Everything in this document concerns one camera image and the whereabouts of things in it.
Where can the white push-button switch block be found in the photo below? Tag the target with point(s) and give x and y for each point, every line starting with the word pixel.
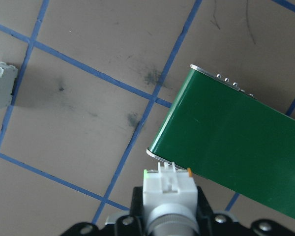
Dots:
pixel 169 191

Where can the green conveyor belt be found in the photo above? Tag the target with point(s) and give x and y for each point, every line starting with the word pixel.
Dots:
pixel 223 135

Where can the white red circuit breaker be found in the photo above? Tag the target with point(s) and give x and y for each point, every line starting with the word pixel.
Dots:
pixel 3 86

